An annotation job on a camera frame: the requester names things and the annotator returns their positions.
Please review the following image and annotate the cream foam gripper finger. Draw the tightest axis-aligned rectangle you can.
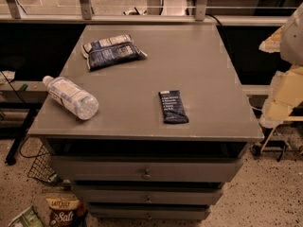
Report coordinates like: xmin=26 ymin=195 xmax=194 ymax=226
xmin=259 ymin=65 xmax=303 ymax=129
xmin=258 ymin=26 xmax=284 ymax=53

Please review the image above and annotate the dark blue rxbar wrapper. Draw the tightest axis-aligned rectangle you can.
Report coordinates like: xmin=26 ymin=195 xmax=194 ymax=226
xmin=158 ymin=90 xmax=189 ymax=124

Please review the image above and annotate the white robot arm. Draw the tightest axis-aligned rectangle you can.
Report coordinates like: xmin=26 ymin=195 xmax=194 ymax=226
xmin=259 ymin=5 xmax=303 ymax=129

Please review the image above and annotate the wheeled wooden stand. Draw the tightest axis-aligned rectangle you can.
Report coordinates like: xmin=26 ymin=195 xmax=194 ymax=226
xmin=250 ymin=127 xmax=303 ymax=162

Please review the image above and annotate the blue white snack bag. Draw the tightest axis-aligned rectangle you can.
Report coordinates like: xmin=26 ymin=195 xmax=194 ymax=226
xmin=81 ymin=34 xmax=148 ymax=71

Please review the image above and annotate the grey drawer cabinet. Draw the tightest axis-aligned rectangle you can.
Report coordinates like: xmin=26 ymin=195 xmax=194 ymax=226
xmin=29 ymin=24 xmax=262 ymax=219

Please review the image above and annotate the clear plastic water bottle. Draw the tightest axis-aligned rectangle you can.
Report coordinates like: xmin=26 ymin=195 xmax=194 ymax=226
xmin=43 ymin=76 xmax=98 ymax=120

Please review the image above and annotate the late july chips bag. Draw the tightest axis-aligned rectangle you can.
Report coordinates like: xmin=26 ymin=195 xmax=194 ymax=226
xmin=45 ymin=198 xmax=80 ymax=227

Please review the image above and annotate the black table leg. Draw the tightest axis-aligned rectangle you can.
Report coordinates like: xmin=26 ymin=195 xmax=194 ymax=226
xmin=5 ymin=109 xmax=36 ymax=166

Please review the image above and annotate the green snack bag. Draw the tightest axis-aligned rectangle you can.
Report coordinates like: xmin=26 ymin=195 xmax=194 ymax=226
xmin=8 ymin=206 xmax=44 ymax=227

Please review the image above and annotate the black cable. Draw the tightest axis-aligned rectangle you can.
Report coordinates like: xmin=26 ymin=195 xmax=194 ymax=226
xmin=205 ymin=13 xmax=236 ymax=64

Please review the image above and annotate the black wire basket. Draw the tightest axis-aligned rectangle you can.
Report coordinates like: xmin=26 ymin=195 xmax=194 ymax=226
xmin=27 ymin=146 xmax=62 ymax=186

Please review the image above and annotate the metal frame railing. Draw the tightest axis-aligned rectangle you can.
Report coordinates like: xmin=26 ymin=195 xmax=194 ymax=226
xmin=0 ymin=0 xmax=302 ymax=26

